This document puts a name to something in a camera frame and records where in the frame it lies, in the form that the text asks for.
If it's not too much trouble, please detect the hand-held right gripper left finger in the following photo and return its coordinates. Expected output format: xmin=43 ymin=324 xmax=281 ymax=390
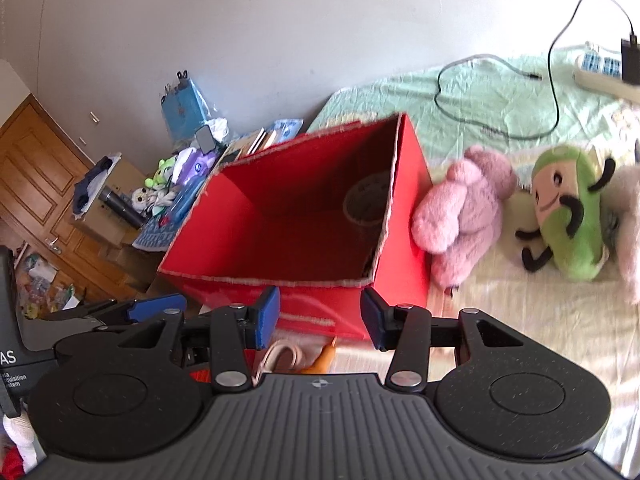
xmin=117 ymin=287 xmax=281 ymax=394

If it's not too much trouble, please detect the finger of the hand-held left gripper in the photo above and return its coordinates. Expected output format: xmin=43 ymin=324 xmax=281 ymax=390
xmin=42 ymin=294 xmax=187 ymax=332

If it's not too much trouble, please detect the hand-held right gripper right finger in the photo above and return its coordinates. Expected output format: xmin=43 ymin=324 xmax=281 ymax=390
xmin=361 ymin=290 xmax=536 ymax=394

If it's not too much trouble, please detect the large red box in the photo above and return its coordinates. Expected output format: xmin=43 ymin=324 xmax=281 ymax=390
xmin=157 ymin=112 xmax=434 ymax=347

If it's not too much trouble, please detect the pile of plastic packets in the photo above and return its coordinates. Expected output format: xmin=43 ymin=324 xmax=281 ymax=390
xmin=14 ymin=249 xmax=83 ymax=322

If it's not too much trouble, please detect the blue patterned cloth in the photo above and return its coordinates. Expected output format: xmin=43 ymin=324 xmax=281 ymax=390
xmin=132 ymin=209 xmax=187 ymax=252

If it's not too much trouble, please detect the white knitted cloth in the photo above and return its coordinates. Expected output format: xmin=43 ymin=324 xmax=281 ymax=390
xmin=2 ymin=412 xmax=42 ymax=467

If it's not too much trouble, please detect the black thermos bottle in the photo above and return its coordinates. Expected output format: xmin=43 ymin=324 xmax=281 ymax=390
xmin=97 ymin=185 xmax=149 ymax=232

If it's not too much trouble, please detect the small white plush doll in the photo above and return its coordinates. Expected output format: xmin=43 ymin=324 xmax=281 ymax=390
xmin=131 ymin=187 xmax=171 ymax=217

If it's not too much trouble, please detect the small green plush doll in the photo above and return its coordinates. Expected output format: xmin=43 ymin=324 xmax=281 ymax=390
xmin=145 ymin=157 xmax=179 ymax=189

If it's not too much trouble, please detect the dark blue cloth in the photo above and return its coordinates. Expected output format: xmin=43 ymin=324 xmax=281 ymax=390
xmin=72 ymin=156 xmax=114 ymax=213

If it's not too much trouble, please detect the purple packet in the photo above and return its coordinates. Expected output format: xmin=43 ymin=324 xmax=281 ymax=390
xmin=172 ymin=149 xmax=221 ymax=182

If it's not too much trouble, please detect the wooden door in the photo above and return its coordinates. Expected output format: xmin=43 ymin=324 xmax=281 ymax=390
xmin=0 ymin=92 xmax=151 ymax=313

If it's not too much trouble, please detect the stack of books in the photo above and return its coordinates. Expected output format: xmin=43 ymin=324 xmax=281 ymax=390
xmin=220 ymin=127 xmax=281 ymax=164

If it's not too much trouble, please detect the black phone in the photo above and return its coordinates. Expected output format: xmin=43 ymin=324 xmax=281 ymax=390
xmin=195 ymin=125 xmax=217 ymax=154

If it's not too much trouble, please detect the blue printed packet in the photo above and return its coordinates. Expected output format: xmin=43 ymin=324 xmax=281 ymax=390
xmin=272 ymin=118 xmax=305 ymax=141

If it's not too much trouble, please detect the blue gift bag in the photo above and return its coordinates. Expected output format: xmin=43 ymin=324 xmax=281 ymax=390
xmin=160 ymin=70 xmax=217 ymax=148

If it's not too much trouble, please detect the green plush toy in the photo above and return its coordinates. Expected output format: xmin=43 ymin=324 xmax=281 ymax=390
xmin=515 ymin=145 xmax=619 ymax=282

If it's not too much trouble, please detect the green bed sheet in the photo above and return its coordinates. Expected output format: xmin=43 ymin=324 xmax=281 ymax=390
xmin=305 ymin=45 xmax=640 ymax=173

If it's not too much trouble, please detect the pale pink plush toy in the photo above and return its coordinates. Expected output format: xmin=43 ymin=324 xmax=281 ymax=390
xmin=607 ymin=160 xmax=640 ymax=306

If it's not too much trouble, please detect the white power strip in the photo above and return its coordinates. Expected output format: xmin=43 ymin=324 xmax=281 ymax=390
xmin=574 ymin=41 xmax=640 ymax=102

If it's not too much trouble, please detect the black charger plug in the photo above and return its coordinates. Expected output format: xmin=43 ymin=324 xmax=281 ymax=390
xmin=621 ymin=35 xmax=640 ymax=85

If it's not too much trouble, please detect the black charger cable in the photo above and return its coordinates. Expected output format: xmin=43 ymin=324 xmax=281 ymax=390
xmin=436 ymin=0 xmax=639 ymax=140

